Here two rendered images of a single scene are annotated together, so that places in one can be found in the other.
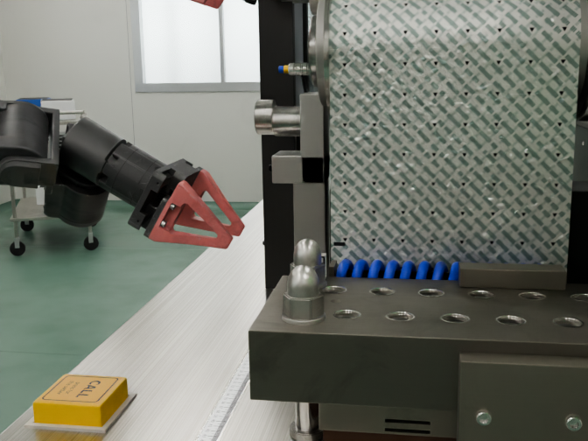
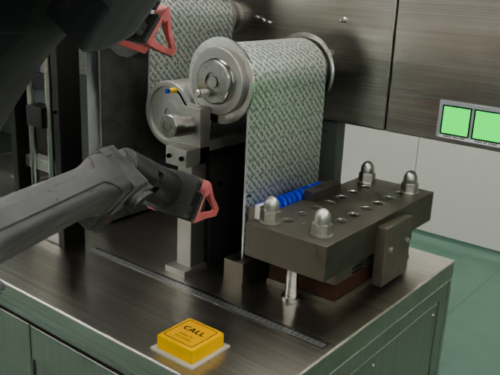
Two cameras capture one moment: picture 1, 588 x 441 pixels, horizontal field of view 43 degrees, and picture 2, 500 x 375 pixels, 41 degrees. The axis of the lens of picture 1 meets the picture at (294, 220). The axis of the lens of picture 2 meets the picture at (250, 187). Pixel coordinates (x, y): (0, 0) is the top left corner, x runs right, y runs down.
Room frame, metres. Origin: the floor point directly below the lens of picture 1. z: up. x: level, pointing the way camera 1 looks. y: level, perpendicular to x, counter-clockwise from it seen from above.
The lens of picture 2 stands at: (0.22, 0.94, 1.42)
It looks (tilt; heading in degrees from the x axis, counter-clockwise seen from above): 17 degrees down; 298
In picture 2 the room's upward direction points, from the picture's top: 3 degrees clockwise
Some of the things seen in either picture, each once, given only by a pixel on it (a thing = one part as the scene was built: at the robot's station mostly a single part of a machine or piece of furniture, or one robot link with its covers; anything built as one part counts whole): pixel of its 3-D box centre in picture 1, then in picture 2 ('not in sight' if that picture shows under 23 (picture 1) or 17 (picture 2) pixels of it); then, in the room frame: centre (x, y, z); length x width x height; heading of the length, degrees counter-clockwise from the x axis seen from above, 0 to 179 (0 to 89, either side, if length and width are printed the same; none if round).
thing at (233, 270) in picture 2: not in sight; (279, 248); (0.74, -0.15, 0.92); 0.28 x 0.04 x 0.04; 81
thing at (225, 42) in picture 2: (333, 51); (220, 80); (0.82, -0.05, 1.25); 0.15 x 0.01 x 0.15; 171
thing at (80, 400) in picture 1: (82, 399); (190, 340); (0.70, 0.21, 0.91); 0.07 x 0.07 x 0.02; 81
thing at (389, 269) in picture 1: (444, 278); (291, 200); (0.72, -0.15, 1.03); 0.21 x 0.04 x 0.03; 81
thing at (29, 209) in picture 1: (52, 171); not in sight; (5.34, 1.73, 0.51); 0.91 x 0.58 x 1.02; 15
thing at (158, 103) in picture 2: not in sight; (213, 106); (0.91, -0.18, 1.17); 0.26 x 0.12 x 0.12; 81
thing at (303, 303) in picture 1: (303, 291); (322, 221); (0.59, -0.01, 1.05); 0.04 x 0.04 x 0.04
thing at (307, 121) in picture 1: (300, 225); (186, 191); (0.86, -0.01, 1.05); 0.06 x 0.05 x 0.31; 81
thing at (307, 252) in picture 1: (307, 262); (271, 208); (0.69, -0.01, 1.05); 0.04 x 0.04 x 0.04
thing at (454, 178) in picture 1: (448, 188); (285, 152); (0.74, -0.15, 1.11); 0.23 x 0.01 x 0.18; 81
